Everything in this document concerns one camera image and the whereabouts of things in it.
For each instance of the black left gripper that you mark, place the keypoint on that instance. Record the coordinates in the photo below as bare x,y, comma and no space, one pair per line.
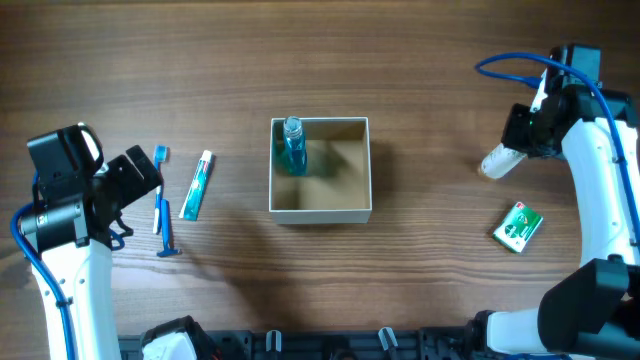
137,184

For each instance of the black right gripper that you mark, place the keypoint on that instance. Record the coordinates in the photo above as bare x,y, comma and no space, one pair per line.
511,136

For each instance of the white bamboo conditioner tube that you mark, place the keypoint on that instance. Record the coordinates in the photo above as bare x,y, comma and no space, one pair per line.
500,161

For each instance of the green soap box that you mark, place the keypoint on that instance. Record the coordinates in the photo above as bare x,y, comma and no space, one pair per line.
517,227

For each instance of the blue mouthwash bottle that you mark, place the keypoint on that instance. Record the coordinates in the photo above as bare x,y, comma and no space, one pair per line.
295,146

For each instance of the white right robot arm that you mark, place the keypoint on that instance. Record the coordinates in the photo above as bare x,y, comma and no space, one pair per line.
594,312

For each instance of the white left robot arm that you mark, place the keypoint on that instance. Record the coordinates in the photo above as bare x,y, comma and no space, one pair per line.
75,285

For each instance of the blue disposable razor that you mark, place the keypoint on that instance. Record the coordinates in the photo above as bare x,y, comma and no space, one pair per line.
166,231

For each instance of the blue toothbrush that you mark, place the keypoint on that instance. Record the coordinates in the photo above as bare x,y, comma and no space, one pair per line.
160,156

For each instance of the teal toothpaste tube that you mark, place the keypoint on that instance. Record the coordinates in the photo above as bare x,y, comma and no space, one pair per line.
193,201

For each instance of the white cardboard box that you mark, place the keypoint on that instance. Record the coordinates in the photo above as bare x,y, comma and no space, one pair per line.
337,187

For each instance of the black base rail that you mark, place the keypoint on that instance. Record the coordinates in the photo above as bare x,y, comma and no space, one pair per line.
184,338

